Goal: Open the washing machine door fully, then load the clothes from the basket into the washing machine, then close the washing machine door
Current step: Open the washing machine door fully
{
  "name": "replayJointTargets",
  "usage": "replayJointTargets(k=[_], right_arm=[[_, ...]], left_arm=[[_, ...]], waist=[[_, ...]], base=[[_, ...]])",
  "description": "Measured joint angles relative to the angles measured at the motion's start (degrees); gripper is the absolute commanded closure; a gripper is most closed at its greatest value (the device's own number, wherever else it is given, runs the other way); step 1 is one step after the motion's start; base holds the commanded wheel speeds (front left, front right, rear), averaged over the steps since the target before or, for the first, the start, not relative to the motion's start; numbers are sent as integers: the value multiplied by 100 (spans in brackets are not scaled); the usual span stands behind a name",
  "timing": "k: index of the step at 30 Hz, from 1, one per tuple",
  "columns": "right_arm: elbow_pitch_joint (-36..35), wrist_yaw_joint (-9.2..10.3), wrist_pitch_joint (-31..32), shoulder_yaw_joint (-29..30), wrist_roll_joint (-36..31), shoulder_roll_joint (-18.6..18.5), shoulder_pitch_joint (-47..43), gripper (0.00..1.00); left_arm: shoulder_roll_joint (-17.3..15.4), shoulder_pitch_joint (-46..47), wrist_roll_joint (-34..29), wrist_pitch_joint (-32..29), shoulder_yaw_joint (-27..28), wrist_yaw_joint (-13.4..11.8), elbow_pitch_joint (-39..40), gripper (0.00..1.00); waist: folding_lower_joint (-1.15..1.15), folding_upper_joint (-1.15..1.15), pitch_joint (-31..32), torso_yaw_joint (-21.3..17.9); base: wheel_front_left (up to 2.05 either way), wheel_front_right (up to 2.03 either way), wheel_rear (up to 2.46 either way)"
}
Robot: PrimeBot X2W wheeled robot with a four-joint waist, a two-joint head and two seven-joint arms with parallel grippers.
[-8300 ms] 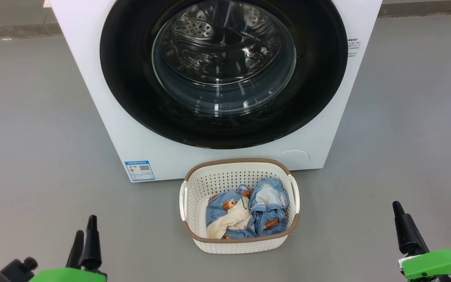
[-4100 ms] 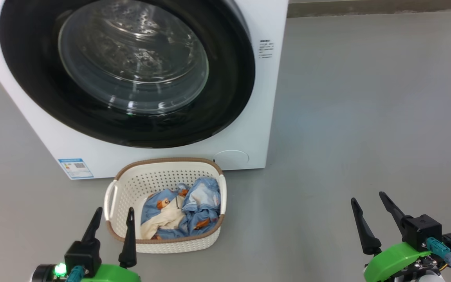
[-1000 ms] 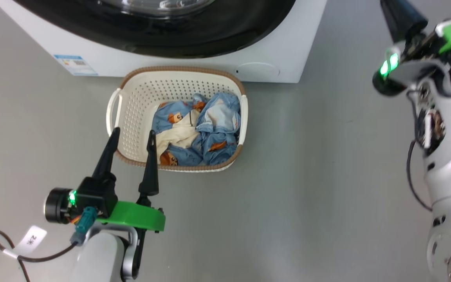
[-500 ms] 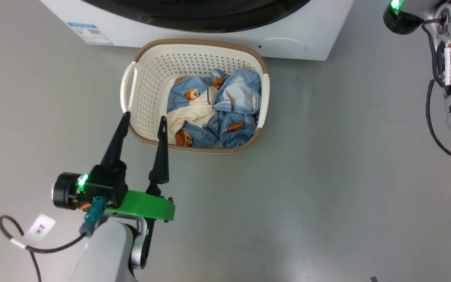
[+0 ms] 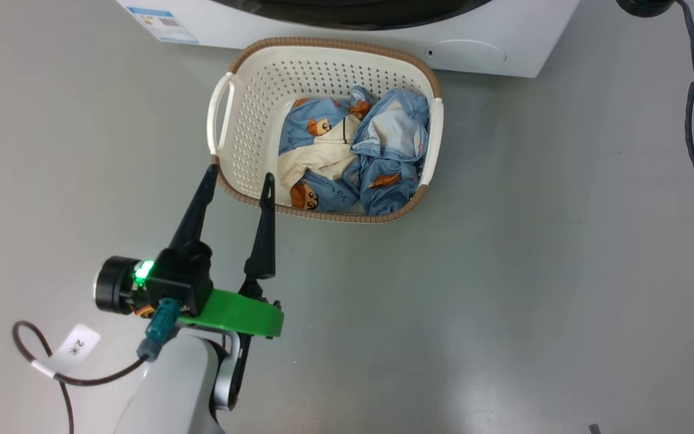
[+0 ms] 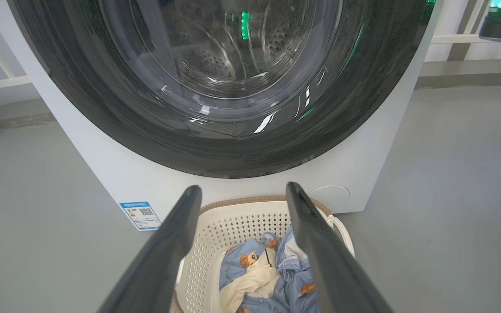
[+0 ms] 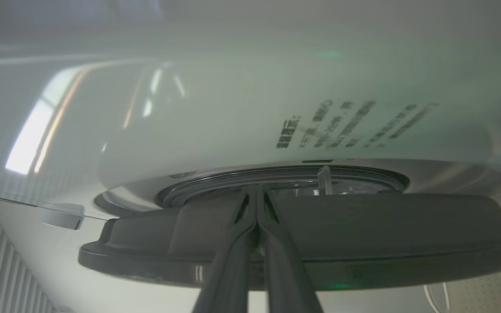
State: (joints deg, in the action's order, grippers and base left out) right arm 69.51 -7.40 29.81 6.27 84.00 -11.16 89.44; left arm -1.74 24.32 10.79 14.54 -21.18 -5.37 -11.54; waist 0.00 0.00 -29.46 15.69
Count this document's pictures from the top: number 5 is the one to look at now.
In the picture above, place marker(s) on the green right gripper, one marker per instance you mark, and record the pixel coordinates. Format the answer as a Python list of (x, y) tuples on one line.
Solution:
[(645, 6)]

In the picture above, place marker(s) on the cream basket with brown rim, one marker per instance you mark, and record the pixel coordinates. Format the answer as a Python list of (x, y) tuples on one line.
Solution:
[(256, 96)]

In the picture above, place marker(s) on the round white filter cover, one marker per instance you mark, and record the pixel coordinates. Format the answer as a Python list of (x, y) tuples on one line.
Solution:
[(466, 54)]

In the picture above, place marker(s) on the white washing machine body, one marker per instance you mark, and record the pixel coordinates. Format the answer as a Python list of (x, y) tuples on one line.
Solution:
[(522, 36)]

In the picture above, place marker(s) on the black round washing machine door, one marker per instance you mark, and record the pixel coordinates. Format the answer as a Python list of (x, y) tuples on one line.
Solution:
[(353, 13)]

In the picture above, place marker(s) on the blue cartoon garment cream lining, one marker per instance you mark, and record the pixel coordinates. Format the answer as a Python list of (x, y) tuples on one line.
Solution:
[(320, 157)]

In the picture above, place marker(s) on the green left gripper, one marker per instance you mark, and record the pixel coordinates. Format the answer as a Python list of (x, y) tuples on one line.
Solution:
[(244, 313)]

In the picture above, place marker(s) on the blue energy label sticker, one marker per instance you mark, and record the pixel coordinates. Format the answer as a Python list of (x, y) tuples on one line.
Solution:
[(163, 25)]

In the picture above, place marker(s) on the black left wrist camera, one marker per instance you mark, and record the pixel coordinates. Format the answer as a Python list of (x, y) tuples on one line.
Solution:
[(178, 280)]

